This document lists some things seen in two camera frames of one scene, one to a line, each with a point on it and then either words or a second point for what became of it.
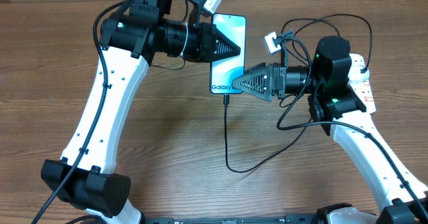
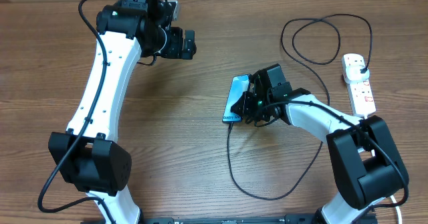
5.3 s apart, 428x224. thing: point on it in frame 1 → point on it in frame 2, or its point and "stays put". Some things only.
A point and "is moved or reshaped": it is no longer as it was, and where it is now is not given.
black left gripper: [206, 35] → [175, 50]
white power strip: [362, 88] stays put
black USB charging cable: [227, 97] → [283, 198]
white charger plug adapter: [355, 75] stays put
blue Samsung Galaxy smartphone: [223, 72] is moved or reshaped
